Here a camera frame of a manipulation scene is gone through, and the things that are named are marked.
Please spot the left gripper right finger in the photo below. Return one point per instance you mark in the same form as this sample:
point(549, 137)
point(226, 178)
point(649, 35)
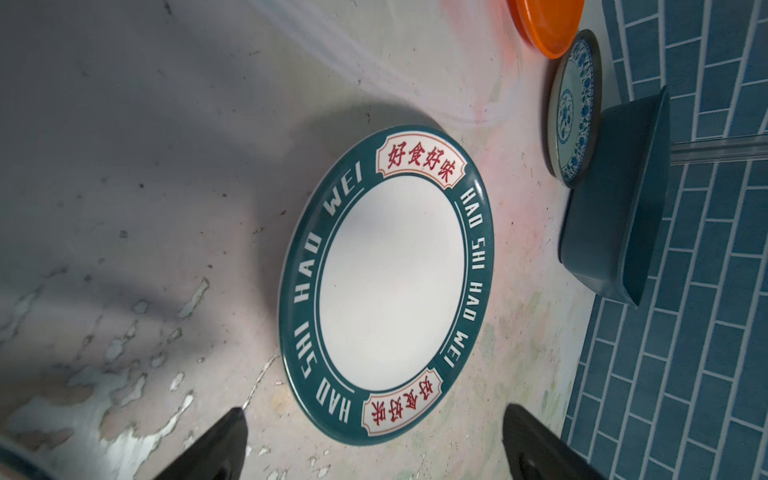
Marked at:
point(534, 452)

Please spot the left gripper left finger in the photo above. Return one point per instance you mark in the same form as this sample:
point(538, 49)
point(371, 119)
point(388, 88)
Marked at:
point(219, 454)

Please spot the green rim plate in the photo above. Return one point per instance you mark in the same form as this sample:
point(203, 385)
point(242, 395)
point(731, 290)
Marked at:
point(385, 284)

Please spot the teal plastic bin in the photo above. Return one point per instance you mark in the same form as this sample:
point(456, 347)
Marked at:
point(614, 214)

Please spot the small blue patterned plate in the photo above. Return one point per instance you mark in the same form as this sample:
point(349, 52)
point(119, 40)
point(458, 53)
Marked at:
point(574, 110)

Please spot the orange plate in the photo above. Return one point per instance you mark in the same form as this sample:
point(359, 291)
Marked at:
point(549, 25)

